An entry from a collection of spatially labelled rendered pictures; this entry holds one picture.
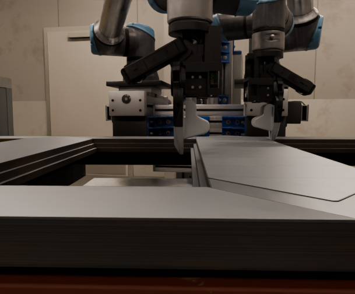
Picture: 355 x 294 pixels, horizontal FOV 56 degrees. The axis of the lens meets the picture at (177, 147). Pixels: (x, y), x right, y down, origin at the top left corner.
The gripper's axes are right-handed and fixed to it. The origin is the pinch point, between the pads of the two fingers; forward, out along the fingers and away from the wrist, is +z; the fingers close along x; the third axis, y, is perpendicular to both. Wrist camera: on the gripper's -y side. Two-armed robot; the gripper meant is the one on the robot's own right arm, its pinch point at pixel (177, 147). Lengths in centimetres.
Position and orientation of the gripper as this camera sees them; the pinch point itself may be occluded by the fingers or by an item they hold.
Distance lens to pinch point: 57.5
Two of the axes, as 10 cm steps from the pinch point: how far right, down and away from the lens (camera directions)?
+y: 10.0, 0.0, -0.3
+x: 0.3, -1.0, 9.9
